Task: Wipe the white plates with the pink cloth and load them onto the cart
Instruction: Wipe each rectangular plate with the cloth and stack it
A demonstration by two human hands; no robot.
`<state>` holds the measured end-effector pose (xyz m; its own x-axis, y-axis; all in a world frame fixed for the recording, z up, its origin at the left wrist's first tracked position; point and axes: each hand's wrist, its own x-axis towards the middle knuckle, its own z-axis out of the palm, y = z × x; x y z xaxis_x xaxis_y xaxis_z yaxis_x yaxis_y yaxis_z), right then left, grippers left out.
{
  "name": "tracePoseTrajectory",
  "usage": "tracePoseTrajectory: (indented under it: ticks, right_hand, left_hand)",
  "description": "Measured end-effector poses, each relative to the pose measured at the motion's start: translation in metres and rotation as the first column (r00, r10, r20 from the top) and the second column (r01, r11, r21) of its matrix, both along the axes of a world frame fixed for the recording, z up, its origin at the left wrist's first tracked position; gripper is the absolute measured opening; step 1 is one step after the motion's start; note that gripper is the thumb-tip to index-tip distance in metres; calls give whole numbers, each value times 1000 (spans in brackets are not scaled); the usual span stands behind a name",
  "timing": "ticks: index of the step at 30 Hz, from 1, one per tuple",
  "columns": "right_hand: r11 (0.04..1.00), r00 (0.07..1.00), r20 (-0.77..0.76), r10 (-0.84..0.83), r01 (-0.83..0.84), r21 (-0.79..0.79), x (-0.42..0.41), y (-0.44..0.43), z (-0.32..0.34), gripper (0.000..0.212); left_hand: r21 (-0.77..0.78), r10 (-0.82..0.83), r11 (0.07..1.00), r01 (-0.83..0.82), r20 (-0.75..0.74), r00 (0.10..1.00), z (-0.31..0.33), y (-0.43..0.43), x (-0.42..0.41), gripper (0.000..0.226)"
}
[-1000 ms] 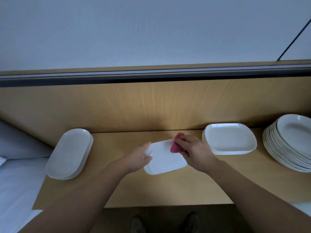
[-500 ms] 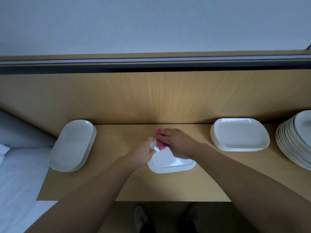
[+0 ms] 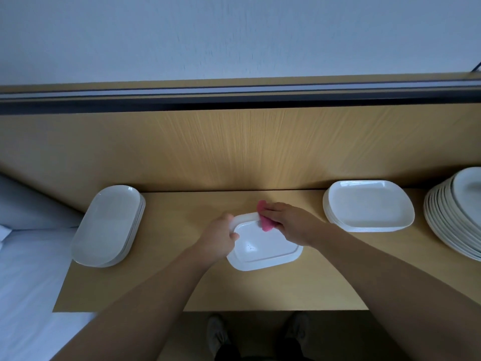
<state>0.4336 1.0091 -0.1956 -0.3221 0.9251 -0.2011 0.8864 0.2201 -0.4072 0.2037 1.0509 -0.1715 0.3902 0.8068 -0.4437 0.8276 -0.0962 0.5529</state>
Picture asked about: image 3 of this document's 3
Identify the person's left hand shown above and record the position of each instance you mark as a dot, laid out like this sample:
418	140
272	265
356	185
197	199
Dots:
216	240

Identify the person's right hand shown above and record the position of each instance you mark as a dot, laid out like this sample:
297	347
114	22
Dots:
297	224

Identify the pink cleaning cloth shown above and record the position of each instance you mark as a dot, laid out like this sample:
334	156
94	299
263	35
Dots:
264	221

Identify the white glossy rectangular plate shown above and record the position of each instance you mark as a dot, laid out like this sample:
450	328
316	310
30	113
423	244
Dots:
107	225
263	252

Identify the stack of white rectangular plates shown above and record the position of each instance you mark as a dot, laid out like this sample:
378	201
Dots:
368	203

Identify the stack of white round plates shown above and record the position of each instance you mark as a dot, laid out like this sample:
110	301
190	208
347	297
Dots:
458	210

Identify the person's left forearm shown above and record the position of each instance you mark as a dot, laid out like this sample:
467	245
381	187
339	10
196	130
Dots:
131	316

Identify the person's right forearm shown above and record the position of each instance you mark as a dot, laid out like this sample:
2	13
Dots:
402	293

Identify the grey upholstered headboard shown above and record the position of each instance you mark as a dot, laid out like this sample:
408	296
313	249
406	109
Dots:
34	206

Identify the white bed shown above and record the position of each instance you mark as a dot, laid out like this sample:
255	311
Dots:
30	297

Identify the white pillow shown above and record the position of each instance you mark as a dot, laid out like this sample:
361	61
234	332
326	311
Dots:
4	233

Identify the black wall rail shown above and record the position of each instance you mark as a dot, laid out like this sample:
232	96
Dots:
225	100

